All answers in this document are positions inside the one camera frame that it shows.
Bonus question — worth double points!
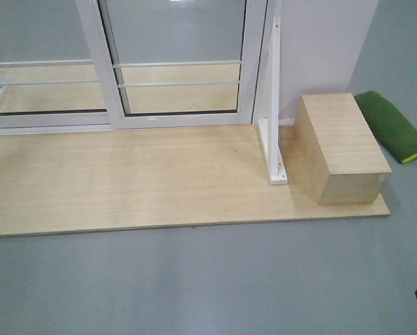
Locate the light wooden box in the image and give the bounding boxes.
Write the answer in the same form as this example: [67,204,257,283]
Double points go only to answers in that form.
[295,93,391,205]

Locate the plywood base platform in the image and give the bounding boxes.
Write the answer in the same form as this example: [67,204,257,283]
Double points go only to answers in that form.
[0,126,390,237]

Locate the white sliding glass door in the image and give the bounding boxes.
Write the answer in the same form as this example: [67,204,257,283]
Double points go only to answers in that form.
[76,1,268,129]

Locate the white triangular support bracket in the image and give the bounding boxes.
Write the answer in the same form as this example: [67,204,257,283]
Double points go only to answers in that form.
[258,17,288,185]

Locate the green folded cushion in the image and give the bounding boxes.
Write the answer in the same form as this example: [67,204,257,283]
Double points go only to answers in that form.
[354,91,417,164]

